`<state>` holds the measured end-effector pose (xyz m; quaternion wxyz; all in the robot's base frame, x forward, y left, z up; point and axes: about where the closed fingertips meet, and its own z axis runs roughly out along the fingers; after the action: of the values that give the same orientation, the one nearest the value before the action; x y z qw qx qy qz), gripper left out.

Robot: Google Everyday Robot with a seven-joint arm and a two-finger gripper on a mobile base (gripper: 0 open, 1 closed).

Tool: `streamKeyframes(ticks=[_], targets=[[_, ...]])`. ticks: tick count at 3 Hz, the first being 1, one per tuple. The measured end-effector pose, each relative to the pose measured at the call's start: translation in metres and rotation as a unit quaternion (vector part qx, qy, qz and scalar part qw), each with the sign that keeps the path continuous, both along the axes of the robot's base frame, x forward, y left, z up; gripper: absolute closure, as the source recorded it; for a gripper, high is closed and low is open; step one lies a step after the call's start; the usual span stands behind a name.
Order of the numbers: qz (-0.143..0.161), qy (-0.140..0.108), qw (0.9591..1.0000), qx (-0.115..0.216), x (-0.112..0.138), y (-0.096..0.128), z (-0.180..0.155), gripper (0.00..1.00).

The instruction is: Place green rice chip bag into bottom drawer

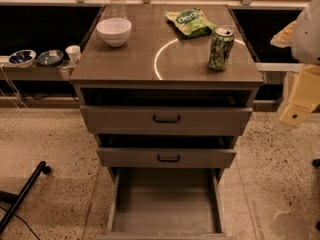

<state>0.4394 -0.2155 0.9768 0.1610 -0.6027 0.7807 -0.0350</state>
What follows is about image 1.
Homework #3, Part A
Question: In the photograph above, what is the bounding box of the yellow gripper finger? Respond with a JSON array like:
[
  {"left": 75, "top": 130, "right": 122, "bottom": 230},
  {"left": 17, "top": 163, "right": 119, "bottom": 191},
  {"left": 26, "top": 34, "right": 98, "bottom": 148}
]
[
  {"left": 279, "top": 65, "right": 320, "bottom": 128},
  {"left": 270, "top": 21, "right": 296, "bottom": 48}
]

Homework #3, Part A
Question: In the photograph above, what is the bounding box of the green rice chip bag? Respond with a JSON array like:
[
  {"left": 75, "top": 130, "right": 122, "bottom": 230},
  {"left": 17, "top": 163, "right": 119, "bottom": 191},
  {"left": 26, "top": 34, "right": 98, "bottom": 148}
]
[{"left": 165, "top": 8, "right": 215, "bottom": 38}]

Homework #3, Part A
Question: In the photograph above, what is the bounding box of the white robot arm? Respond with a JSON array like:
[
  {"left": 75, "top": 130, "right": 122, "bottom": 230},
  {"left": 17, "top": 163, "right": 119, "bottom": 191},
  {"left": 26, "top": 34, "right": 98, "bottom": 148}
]
[{"left": 271, "top": 0, "right": 320, "bottom": 127}]

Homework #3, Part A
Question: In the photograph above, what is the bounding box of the grey drawer cabinet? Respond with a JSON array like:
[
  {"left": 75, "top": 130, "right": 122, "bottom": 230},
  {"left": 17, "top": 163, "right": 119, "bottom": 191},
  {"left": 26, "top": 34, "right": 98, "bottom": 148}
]
[{"left": 68, "top": 3, "right": 265, "bottom": 240}]

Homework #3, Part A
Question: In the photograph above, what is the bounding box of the grey open bottom drawer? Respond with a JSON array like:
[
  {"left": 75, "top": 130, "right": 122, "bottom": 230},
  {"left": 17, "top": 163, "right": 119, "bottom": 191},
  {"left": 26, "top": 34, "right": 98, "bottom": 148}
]
[{"left": 96, "top": 168, "right": 236, "bottom": 240}]

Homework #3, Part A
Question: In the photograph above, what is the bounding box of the grey top drawer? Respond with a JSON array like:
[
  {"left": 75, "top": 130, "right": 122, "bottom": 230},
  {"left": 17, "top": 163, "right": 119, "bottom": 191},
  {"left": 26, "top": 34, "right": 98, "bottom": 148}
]
[{"left": 80, "top": 105, "right": 252, "bottom": 136}]

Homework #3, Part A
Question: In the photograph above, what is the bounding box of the grey middle drawer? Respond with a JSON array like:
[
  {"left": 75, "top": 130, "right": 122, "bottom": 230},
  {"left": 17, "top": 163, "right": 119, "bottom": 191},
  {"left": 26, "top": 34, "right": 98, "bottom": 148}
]
[{"left": 97, "top": 148, "right": 236, "bottom": 168}]

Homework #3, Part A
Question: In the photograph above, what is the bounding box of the green soda can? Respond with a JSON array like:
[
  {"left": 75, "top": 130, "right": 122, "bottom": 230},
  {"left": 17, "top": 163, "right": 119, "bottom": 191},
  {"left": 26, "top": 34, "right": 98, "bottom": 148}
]
[{"left": 208, "top": 27, "right": 234, "bottom": 71}]

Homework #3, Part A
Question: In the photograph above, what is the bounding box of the white ceramic bowl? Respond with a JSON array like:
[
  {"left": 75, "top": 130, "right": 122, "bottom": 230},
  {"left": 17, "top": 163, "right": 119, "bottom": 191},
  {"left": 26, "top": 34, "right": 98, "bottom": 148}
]
[{"left": 96, "top": 18, "right": 132, "bottom": 47}]

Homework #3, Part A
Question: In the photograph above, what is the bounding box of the clear plastic water bottle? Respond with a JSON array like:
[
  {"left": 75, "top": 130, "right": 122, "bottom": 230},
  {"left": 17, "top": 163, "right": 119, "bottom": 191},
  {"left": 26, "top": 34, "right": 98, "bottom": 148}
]
[{"left": 109, "top": 0, "right": 127, "bottom": 19}]

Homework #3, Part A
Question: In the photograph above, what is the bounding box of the white paper cup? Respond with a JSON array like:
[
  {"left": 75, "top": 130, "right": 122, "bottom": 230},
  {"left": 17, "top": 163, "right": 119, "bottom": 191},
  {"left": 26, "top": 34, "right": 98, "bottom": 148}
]
[{"left": 65, "top": 45, "right": 81, "bottom": 64}]

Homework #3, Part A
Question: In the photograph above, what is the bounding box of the dark blue bowl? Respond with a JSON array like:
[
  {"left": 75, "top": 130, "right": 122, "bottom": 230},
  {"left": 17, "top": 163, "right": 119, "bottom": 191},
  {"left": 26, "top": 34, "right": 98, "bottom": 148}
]
[{"left": 37, "top": 50, "right": 64, "bottom": 67}]

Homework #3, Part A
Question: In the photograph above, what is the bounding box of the grey side shelf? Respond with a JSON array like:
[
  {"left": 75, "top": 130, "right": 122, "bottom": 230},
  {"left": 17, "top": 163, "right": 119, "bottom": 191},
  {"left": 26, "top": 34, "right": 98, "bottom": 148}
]
[{"left": 0, "top": 56, "right": 74, "bottom": 81}]

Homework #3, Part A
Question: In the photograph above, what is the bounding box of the blue patterned bowl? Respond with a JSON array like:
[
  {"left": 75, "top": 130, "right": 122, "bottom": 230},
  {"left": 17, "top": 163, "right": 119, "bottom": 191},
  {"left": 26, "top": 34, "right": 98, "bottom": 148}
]
[{"left": 9, "top": 50, "right": 36, "bottom": 68}]

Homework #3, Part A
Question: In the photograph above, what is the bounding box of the black stand leg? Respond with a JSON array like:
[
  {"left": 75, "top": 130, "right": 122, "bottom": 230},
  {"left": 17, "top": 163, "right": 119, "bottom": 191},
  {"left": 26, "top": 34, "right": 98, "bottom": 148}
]
[{"left": 0, "top": 161, "right": 51, "bottom": 234}]

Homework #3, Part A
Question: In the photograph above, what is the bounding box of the white hanging cable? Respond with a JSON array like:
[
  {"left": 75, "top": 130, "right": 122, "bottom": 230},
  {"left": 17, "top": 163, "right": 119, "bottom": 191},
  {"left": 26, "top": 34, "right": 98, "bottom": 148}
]
[{"left": 0, "top": 63, "right": 28, "bottom": 109}]

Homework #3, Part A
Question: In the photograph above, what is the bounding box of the black floor cable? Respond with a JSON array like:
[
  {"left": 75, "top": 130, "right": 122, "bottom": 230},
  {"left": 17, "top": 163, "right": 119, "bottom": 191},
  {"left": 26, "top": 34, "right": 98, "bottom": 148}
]
[{"left": 0, "top": 205, "right": 42, "bottom": 240}]

